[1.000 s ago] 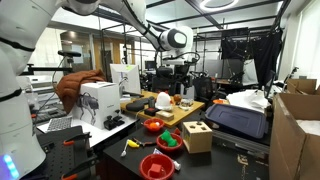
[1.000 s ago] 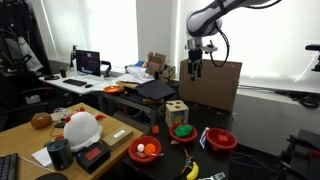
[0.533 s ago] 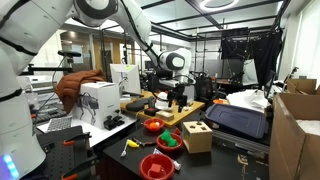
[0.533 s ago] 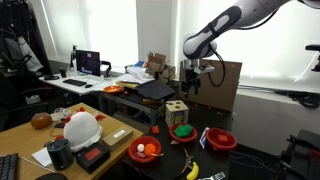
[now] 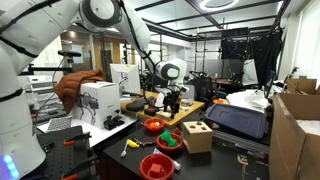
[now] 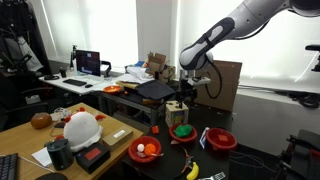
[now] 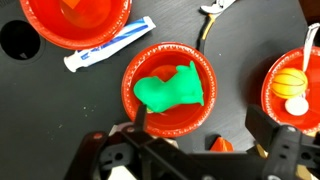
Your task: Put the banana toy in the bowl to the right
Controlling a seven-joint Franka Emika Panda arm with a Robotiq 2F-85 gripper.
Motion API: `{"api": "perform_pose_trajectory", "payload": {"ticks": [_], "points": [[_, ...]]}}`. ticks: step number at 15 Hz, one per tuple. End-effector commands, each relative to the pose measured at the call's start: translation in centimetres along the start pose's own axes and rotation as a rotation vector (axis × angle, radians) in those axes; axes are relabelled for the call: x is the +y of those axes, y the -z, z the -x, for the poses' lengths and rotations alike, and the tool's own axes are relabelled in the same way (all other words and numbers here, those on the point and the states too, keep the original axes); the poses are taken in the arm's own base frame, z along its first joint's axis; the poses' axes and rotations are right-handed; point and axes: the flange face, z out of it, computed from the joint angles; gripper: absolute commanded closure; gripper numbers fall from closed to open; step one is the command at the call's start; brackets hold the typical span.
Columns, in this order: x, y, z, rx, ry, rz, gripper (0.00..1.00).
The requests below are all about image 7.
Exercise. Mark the green toy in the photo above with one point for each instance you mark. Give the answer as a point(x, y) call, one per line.
point(173, 90)

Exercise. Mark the red bowl with orange ball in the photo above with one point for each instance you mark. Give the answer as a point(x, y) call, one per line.
point(276, 110)

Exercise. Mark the red bowl with red block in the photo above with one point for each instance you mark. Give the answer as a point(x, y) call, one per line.
point(43, 30)

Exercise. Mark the small white ball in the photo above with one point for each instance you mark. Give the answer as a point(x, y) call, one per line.
point(296, 106)

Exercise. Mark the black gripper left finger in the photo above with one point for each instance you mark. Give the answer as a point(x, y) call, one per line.
point(141, 116)

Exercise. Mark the white blue toothpaste tube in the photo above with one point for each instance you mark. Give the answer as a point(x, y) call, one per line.
point(110, 45)

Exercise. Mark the small red pyramid block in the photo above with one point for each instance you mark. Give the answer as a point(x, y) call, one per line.
point(221, 145)

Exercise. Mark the orange ball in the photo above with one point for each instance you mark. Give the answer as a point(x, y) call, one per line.
point(288, 83)

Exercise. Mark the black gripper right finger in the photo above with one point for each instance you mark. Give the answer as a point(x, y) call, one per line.
point(266, 126)

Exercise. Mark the red bowl with green toy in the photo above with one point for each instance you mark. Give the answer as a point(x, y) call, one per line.
point(186, 120)

